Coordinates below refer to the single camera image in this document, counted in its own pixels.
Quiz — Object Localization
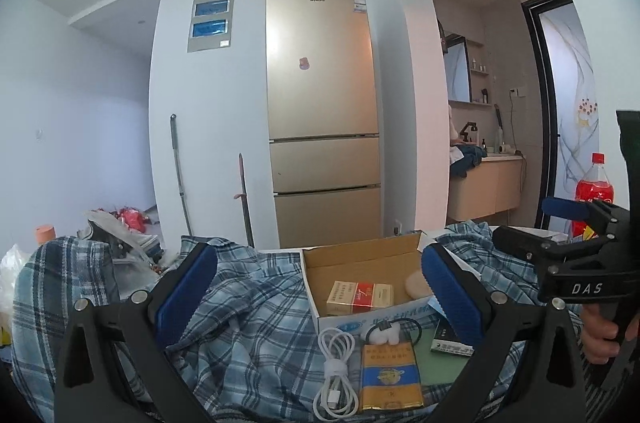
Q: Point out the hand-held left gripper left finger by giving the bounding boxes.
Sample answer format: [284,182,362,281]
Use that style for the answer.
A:
[52,242,221,423]

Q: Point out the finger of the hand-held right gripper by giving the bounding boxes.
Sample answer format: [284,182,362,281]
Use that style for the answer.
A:
[492,225,558,265]
[541,197,612,225]

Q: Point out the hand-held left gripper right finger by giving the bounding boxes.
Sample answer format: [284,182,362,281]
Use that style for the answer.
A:
[420,242,588,423]

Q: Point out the green notebook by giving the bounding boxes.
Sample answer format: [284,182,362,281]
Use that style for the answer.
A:
[415,337,473,387]

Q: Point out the gold and blue packet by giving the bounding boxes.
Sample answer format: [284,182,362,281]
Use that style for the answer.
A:
[359,343,425,414]

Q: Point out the cardboard box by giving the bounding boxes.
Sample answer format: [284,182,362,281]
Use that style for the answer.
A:
[300,230,442,335]

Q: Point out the white charging cable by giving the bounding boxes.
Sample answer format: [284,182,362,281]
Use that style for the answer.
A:
[312,328,362,421]

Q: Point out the person's right hand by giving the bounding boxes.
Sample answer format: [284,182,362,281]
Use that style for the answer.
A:
[580,303,640,365]

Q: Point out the red soda bottle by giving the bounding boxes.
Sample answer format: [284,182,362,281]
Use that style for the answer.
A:
[574,153,616,239]

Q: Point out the round beige puff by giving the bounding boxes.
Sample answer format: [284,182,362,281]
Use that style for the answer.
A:
[404,270,434,302]

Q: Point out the small black packet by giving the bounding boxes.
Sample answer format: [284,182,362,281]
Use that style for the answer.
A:
[431,317,473,359]

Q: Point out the beige vanity cabinet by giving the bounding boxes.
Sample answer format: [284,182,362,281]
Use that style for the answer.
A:
[447,155,526,225]

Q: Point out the black tie with white adapter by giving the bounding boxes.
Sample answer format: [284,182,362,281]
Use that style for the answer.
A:
[362,321,422,347]

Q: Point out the blue plaid blanket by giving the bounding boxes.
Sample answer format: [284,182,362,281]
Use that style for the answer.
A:
[12,223,601,423]

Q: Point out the yellow and red cigarette box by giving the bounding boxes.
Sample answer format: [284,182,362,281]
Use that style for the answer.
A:
[326,280,394,318]

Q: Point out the red items on floor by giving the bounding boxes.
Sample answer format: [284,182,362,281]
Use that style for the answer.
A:
[112,205,151,234]

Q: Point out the blue clothes pile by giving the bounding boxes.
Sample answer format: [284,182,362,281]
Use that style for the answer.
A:
[450,143,487,178]

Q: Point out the frosted glass door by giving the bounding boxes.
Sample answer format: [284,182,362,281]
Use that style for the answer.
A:
[521,0,601,230]

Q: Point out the clear plastic bag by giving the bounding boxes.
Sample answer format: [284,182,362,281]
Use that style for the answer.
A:
[0,243,32,349]

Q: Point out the bathroom mirror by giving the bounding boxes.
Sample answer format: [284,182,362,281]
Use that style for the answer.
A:
[442,35,474,104]

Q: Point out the gold refrigerator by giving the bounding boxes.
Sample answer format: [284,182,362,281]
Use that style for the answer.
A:
[265,0,384,250]

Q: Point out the grey electrical panel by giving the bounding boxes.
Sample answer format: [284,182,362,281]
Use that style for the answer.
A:
[187,0,236,54]

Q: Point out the grey mop handle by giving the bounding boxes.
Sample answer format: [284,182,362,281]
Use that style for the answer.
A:
[170,114,194,237]

